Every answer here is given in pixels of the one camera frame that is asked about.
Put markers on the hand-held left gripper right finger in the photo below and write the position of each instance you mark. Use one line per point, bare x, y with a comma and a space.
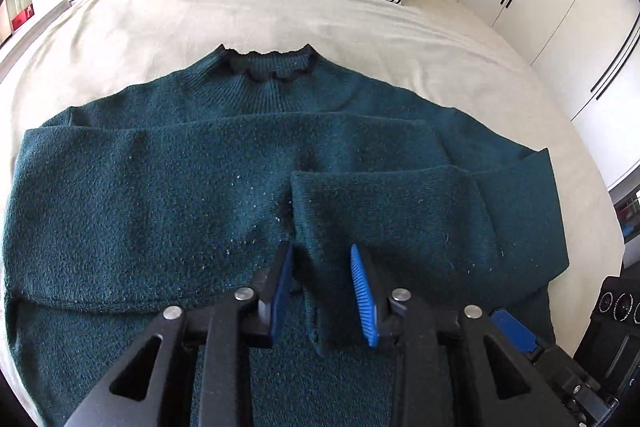
364, 297

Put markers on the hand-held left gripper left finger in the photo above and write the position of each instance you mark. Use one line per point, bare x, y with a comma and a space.
281, 292

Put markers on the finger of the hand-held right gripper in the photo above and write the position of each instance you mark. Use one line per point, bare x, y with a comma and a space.
512, 331

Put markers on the dark teal knit sweater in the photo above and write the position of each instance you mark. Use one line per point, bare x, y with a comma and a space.
165, 187

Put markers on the dark low shelf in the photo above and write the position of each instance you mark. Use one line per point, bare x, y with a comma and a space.
627, 212

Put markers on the bed with beige cover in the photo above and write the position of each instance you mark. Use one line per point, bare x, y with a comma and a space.
150, 32

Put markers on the red box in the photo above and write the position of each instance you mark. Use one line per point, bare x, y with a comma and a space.
22, 18

